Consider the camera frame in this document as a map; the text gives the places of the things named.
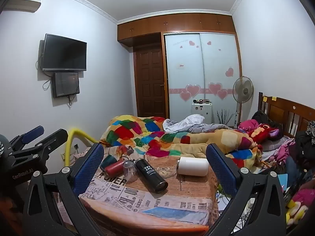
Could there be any green cup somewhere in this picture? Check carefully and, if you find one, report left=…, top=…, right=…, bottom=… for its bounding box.
left=99, top=154, right=118, bottom=171

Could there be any clear glass cup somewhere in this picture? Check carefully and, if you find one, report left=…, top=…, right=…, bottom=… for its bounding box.
left=123, top=160, right=138, bottom=181

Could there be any black backpack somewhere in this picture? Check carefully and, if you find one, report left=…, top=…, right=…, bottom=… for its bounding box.
left=251, top=110, right=271, bottom=126

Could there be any red cup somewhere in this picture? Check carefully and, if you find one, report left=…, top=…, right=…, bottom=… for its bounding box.
left=105, top=159, right=125, bottom=175

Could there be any small white appliance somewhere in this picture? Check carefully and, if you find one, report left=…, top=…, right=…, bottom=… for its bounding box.
left=191, top=99, right=213, bottom=124

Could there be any red plush toy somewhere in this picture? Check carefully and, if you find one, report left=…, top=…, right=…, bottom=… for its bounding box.
left=247, top=124, right=284, bottom=145

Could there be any pile of dark clothes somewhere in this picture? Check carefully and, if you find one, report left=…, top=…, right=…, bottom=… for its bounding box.
left=292, top=120, right=315, bottom=177

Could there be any wooden bed headboard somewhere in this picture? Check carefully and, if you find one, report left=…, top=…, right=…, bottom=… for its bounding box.
left=258, top=92, right=315, bottom=138

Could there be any newspaper print tablecloth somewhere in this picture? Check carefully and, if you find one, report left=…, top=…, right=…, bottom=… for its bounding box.
left=78, top=151, right=220, bottom=230

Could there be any grey blanket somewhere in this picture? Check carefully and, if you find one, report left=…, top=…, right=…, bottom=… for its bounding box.
left=162, top=114, right=235, bottom=135

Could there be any yellow foam tube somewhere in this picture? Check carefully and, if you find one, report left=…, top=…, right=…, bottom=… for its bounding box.
left=64, top=127, right=99, bottom=167

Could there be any bundle of dark twigs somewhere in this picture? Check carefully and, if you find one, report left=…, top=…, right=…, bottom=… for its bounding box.
left=216, top=109, right=236, bottom=124

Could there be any standing electric fan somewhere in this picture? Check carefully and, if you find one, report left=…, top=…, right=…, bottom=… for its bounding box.
left=232, top=76, right=254, bottom=128

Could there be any wall-mounted black television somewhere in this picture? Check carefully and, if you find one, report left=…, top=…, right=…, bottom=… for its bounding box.
left=41, top=33, right=88, bottom=72

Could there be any wooden wardrobe with heart stickers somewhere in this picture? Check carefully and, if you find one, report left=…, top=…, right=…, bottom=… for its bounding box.
left=117, top=12, right=244, bottom=129

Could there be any white cylinder bottle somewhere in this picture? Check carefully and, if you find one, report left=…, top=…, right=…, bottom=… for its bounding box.
left=178, top=156, right=210, bottom=177

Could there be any pink cloth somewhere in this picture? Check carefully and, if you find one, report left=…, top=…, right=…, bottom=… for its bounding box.
left=237, top=119, right=259, bottom=131

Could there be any brown wooden door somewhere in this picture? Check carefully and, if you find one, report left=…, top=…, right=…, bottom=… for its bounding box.
left=133, top=43, right=169, bottom=119

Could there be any clear glass ashtray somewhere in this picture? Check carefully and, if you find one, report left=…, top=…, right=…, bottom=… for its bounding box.
left=155, top=166, right=177, bottom=179

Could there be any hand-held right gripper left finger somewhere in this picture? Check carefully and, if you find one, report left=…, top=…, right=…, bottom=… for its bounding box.
left=23, top=143, right=105, bottom=236

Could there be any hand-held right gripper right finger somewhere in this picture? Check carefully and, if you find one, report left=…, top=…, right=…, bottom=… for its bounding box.
left=205, top=143, right=293, bottom=236

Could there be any yellow plush toy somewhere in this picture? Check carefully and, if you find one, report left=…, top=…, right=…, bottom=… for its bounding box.
left=285, top=189, right=309, bottom=225

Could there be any black thermos bottle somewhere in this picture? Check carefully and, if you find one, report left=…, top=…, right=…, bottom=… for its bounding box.
left=135, top=158, right=169, bottom=194

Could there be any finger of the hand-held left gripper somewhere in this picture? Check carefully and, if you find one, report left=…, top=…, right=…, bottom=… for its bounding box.
left=8, top=128, right=69, bottom=163
left=9, top=125, right=45, bottom=151

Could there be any colourful patchwork blanket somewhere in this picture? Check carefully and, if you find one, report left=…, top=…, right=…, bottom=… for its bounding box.
left=99, top=114, right=263, bottom=172

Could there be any small wall-mounted monitor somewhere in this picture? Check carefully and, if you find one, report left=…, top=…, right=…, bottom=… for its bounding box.
left=51, top=71, right=81, bottom=98

